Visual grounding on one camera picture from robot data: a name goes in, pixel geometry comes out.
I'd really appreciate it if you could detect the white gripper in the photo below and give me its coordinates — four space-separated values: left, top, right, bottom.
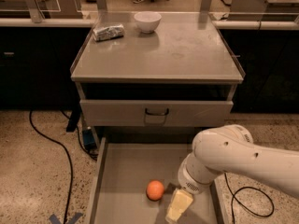
165 154 222 224

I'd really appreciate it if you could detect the orange fruit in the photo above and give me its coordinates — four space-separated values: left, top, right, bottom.
146 180 164 202

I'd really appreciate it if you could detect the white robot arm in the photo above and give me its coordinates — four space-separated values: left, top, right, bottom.
165 124 299 224

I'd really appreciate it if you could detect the open middle drawer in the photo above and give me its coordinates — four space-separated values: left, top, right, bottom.
84 136 231 224

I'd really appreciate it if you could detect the closed top drawer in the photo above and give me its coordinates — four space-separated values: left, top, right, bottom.
80 100 234 127

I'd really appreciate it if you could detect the grey metal drawer cabinet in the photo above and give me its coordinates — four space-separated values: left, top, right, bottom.
69 10 247 151

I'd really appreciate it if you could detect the blue power box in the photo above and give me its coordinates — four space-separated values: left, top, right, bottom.
82 129 96 150

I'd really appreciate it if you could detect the blue tape floor mark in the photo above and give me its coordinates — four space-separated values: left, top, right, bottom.
49 212 83 224

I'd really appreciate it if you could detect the white ceramic bowl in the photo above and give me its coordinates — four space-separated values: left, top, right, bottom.
134 11 162 33

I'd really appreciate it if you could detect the silver foil snack bag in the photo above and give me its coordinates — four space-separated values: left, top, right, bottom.
93 24 124 42

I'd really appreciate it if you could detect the black cable right floor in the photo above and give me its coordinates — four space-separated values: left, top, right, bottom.
223 173 276 224

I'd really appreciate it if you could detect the black cable floor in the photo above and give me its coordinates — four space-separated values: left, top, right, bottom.
28 109 75 224
223 173 276 224

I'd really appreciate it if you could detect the black drawer handle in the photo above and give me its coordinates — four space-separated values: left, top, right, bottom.
145 108 169 116

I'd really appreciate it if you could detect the black cable left floor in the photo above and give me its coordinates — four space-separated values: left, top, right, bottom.
28 109 75 224

